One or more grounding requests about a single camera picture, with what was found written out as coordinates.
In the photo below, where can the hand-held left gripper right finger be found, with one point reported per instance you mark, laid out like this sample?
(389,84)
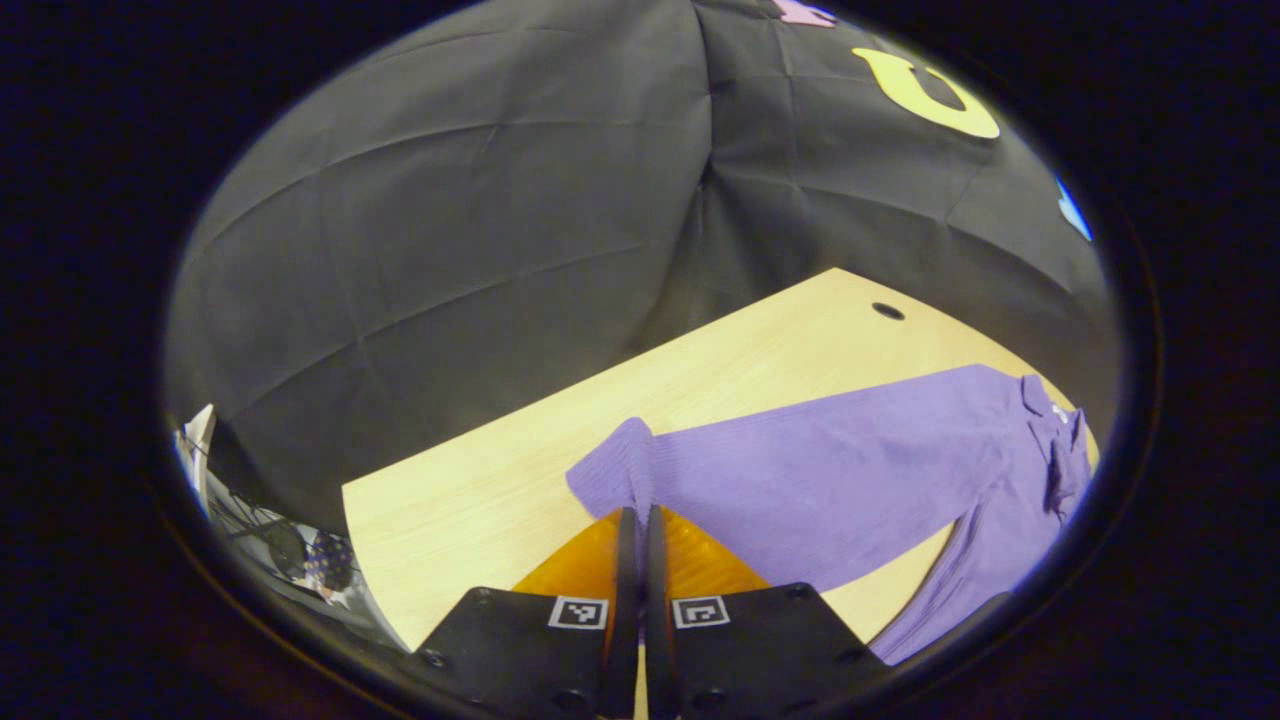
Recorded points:
(658,620)

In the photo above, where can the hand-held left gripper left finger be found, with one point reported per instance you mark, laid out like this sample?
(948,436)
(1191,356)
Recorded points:
(622,620)

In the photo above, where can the purple collared shirt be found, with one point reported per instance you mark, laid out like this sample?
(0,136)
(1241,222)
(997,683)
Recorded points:
(830,470)

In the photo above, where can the dotted dark object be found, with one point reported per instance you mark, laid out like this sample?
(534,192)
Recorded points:
(330,565)

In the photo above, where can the black backdrop cloth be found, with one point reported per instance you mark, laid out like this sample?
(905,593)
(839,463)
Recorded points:
(450,250)

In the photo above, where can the white paper sheet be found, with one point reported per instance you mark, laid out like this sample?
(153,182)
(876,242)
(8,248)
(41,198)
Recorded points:
(198,440)

